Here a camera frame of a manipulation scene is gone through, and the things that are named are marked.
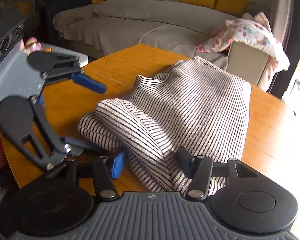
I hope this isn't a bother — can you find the striped brown knit sweater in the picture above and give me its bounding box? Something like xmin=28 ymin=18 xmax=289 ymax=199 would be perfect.
xmin=77 ymin=56 xmax=251 ymax=193

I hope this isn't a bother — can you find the beige sofa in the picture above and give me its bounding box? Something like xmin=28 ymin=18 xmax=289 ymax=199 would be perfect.
xmin=52 ymin=0 xmax=272 ymax=86

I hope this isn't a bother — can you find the floral pink blanket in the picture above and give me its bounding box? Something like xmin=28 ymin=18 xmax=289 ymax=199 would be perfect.
xmin=195 ymin=11 xmax=290 ymax=72

